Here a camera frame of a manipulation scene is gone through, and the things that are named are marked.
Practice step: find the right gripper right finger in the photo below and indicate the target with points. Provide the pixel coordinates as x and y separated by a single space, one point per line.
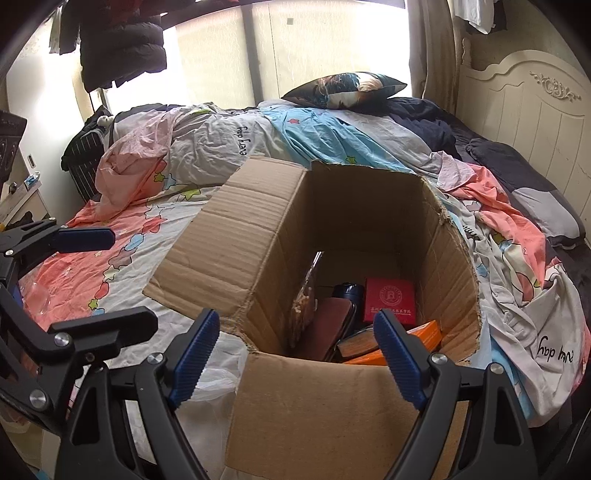
495 443

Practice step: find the brown zip case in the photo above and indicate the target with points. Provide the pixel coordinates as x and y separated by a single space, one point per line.
331 321

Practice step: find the white desk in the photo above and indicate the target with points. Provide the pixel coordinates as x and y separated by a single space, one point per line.
25 201

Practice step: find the dark hanging jacket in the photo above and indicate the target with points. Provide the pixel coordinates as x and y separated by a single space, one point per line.
117 40

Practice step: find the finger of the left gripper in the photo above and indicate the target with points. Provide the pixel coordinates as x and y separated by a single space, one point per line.
92 332
25 247

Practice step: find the patterned dark pillow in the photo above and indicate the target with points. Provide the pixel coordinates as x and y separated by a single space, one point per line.
345 90

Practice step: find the dark blue shampoo bottle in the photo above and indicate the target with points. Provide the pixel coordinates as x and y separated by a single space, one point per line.
353 292

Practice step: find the white bed headboard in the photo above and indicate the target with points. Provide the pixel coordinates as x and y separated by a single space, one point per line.
538 104

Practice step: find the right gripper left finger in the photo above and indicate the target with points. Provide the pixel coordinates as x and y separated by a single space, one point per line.
98 443

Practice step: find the grey navy pillow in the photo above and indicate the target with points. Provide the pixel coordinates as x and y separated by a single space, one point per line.
531 193

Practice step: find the cardboard box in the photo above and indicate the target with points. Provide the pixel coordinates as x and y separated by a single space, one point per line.
246 254

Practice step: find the cotton swab plastic bag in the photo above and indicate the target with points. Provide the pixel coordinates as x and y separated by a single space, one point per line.
303 309

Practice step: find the red gift box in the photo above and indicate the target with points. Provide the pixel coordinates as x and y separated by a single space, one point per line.
397 295

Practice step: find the black striped suitcase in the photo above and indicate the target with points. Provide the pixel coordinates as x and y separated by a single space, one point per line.
83 153

